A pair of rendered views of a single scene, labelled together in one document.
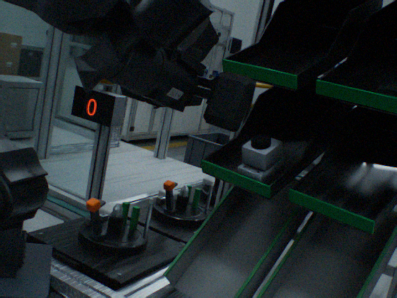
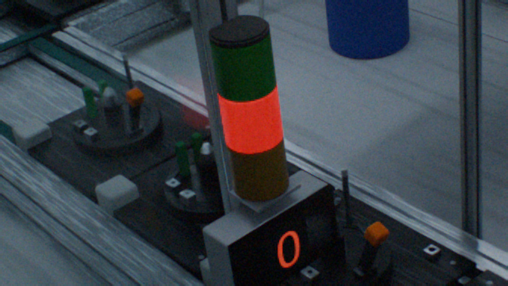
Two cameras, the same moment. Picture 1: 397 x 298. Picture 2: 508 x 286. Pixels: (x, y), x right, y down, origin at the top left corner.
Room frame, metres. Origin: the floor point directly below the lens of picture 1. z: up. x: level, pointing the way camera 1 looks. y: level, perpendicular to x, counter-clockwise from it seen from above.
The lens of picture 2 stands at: (0.76, 0.91, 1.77)
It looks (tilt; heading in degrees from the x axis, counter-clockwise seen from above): 32 degrees down; 297
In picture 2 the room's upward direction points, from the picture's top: 8 degrees counter-clockwise
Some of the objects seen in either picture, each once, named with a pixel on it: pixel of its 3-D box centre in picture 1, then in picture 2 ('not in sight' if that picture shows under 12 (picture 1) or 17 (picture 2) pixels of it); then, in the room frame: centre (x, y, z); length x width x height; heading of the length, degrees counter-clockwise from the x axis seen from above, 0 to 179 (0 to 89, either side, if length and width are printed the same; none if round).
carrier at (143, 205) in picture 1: (182, 200); (332, 240); (1.13, 0.02, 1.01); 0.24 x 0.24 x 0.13; 62
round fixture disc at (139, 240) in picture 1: (113, 236); not in sight; (0.90, 0.14, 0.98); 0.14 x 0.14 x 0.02
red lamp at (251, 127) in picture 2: not in sight; (250, 113); (1.09, 0.25, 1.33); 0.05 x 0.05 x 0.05
